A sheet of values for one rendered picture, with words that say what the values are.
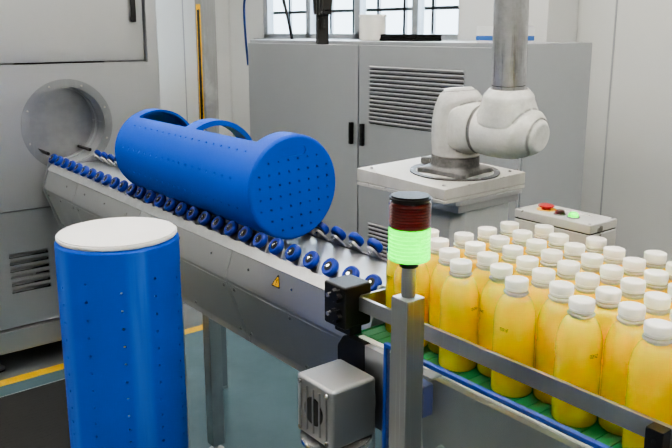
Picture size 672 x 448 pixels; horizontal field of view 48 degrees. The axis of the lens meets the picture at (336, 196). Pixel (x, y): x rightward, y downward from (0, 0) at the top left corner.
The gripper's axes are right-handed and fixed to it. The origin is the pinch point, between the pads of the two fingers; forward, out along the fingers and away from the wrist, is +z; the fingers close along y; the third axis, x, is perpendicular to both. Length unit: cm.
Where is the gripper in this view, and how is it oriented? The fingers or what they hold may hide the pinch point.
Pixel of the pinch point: (322, 30)
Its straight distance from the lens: 198.5
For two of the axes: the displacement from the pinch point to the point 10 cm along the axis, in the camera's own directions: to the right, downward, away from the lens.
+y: 3.2, 2.1, -9.2
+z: -0.1, 9.8, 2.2
